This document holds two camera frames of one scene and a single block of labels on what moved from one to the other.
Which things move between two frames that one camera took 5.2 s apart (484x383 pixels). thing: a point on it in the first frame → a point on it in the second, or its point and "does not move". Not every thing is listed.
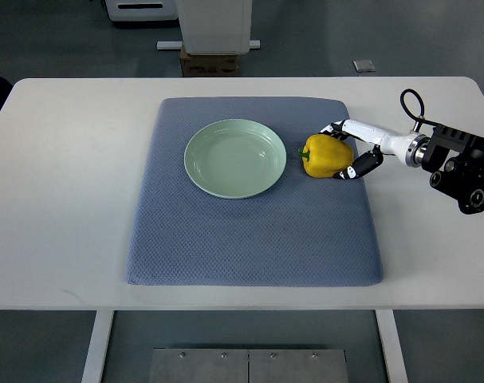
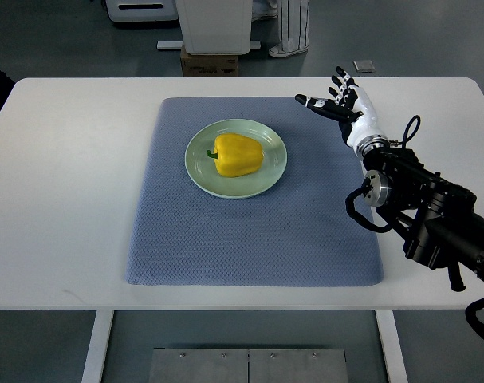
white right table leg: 393,349 does not move
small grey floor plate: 363,65 does not move
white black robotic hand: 403,146 → 353,108
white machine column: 216,27 does not move
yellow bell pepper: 324,156 → 236,155
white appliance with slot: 121,10 does not move
